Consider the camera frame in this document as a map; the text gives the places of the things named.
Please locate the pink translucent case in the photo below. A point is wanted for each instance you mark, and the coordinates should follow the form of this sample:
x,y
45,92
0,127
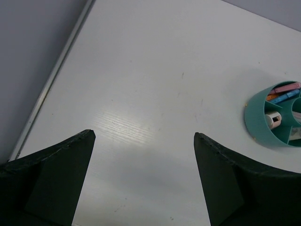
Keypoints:
x,y
288,87

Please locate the blue translucent stapler case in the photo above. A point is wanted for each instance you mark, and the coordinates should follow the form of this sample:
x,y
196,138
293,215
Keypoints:
x,y
285,96

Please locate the teal round divided organizer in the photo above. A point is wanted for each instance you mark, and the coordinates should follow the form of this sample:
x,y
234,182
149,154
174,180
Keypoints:
x,y
290,110

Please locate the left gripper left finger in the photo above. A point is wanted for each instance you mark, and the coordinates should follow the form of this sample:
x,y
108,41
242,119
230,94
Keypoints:
x,y
43,188

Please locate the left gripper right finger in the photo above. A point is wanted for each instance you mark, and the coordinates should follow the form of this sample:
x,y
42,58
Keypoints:
x,y
240,191

